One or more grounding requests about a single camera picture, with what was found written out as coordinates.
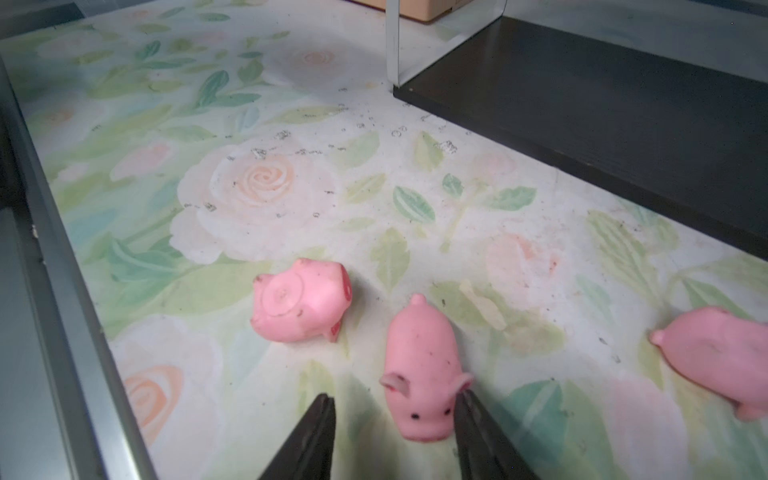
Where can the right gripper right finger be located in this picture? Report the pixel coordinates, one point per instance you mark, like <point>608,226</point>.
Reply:
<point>484,451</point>

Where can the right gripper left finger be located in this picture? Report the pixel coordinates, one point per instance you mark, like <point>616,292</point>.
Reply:
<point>307,453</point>

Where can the pink pig toy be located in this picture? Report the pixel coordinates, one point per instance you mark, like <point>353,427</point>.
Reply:
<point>423,373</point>
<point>305,301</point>
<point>720,352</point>

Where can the floral table mat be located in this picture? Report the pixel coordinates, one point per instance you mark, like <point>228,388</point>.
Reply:
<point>191,146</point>

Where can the white three-tier shelf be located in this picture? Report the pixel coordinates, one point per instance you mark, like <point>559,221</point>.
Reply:
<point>663,103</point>

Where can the peach desk file organizer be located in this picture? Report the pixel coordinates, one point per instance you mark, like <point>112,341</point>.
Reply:
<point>419,10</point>

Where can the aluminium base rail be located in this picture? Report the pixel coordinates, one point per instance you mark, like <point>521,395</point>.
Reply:
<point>64,411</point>

